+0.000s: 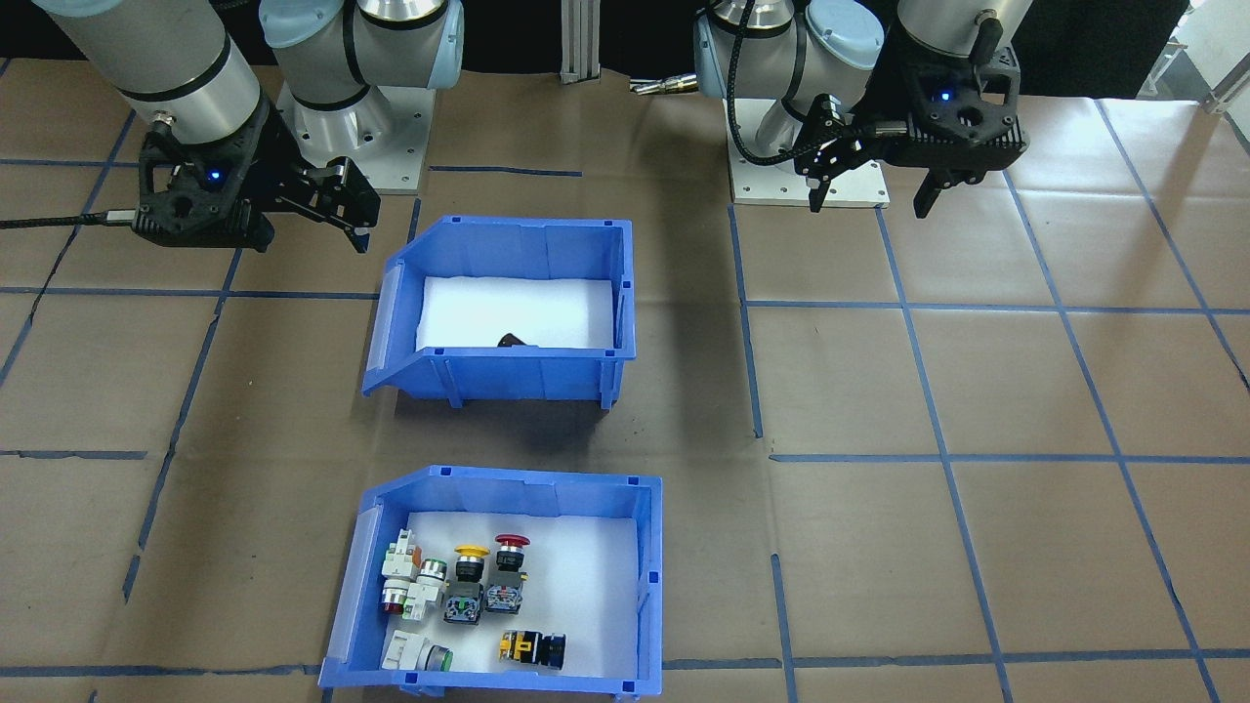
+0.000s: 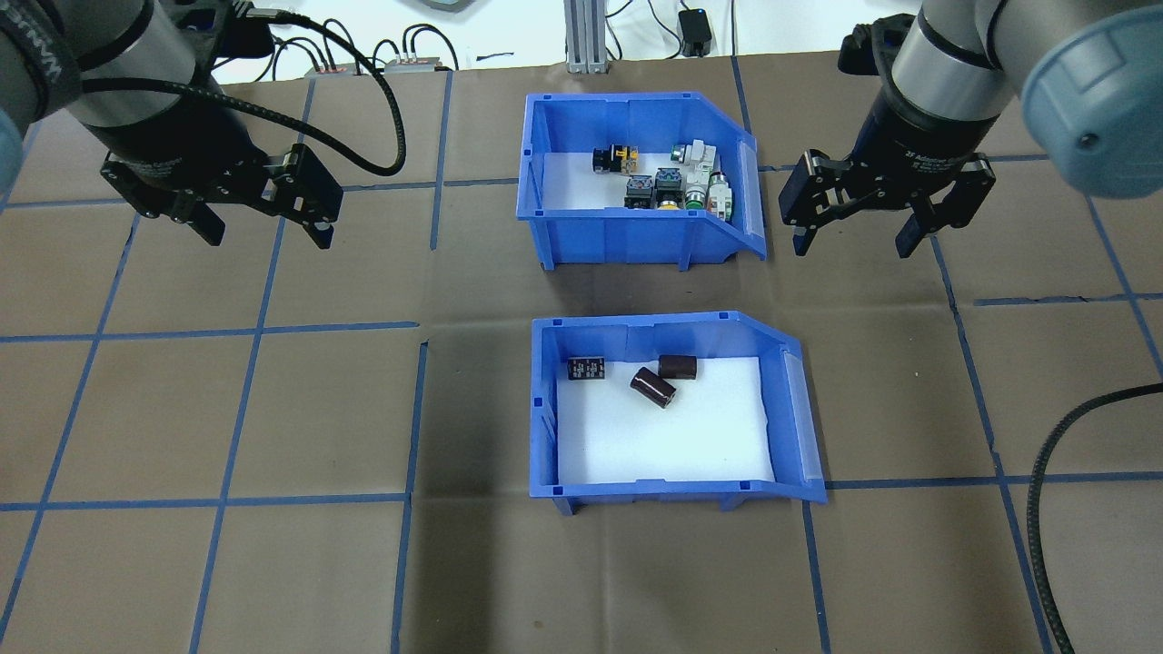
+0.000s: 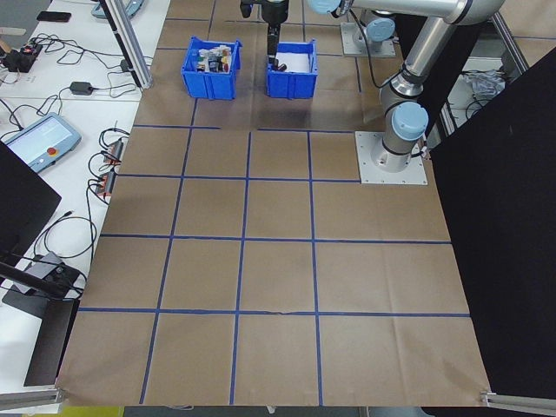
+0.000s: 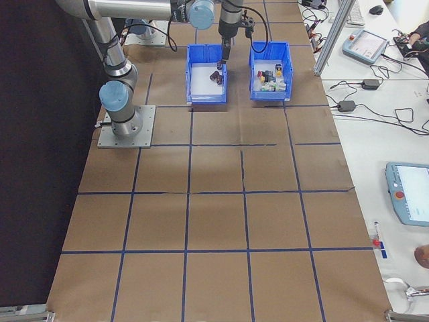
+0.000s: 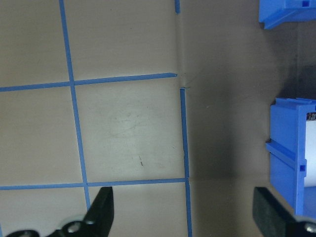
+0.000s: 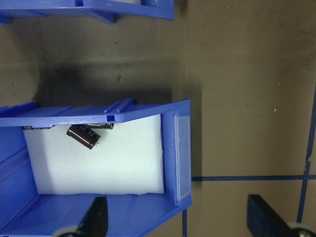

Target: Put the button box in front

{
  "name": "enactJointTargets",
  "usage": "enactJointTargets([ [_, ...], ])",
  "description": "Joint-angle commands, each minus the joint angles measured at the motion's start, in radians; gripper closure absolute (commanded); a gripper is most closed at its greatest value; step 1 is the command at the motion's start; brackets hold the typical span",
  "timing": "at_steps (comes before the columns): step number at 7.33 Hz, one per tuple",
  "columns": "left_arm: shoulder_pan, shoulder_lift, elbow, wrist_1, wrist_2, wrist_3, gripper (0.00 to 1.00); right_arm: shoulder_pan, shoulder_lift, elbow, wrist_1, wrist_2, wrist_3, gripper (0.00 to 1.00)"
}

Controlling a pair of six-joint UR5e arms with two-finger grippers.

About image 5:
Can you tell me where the blue bin with capacitors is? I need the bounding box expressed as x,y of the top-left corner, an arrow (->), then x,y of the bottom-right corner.
265,97 -> 316,218

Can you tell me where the white foam bin liner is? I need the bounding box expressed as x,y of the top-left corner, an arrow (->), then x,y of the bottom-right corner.
305,119 -> 316,188

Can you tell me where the blue bin with colourful parts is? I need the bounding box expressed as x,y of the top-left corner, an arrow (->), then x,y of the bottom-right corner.
258,0 -> 316,30

